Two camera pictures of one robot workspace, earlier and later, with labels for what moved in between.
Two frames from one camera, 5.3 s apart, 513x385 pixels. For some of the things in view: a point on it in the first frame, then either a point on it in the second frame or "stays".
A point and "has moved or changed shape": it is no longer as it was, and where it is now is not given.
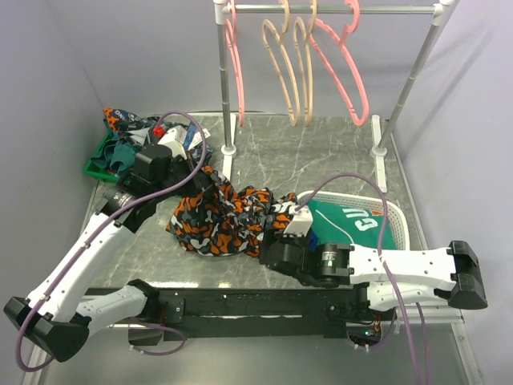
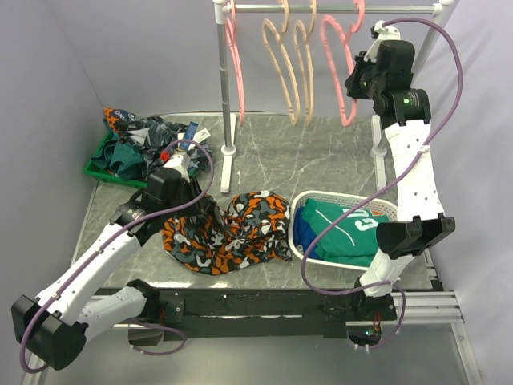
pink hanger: [315, 23] has moved or changed shape
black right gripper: [270, 236] to [361, 64]
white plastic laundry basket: [395, 216] stays
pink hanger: [232, 38] stays
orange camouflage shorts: [219, 219] has moved or changed shape
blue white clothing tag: [194, 136] stays
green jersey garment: [333, 223] stays
